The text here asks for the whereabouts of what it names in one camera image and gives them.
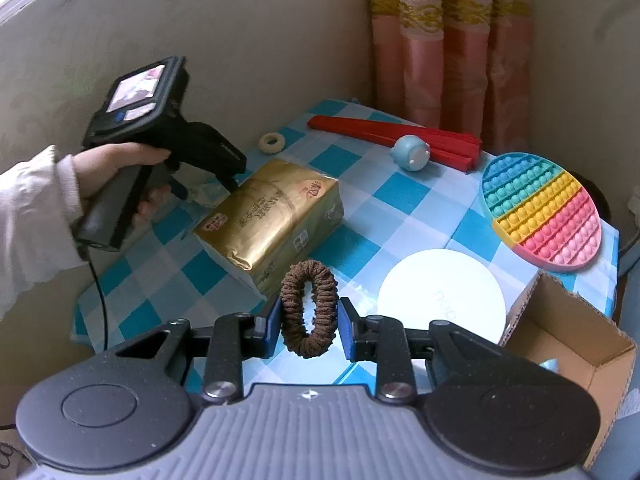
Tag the small blue round toy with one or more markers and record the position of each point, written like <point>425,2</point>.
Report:
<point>410,152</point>

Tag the blue checkered tablecloth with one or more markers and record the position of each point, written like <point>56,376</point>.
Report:
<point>400,220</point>

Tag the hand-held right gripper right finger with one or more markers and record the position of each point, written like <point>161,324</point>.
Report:
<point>345,330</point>

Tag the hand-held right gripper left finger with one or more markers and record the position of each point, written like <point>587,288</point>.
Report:
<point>272,325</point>

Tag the red folding fan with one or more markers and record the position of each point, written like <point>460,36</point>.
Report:
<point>350,125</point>

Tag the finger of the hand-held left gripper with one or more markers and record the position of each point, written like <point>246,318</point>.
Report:
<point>227,157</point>
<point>180,191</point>

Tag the pink curtain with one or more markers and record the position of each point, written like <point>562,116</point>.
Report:
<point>450,60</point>

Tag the brown scrunchie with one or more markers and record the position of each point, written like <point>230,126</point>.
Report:
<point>291,300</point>

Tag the cardboard box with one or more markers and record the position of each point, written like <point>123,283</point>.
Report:
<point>565,320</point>

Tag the rainbow pop bubble toy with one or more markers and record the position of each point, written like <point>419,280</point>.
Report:
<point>540,210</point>

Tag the person's left hand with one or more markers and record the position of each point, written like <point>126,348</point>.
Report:
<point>110,165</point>

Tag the gold tissue pack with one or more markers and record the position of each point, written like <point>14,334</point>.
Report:
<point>270,220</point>

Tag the white round disc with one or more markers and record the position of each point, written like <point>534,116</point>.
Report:
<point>440,285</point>

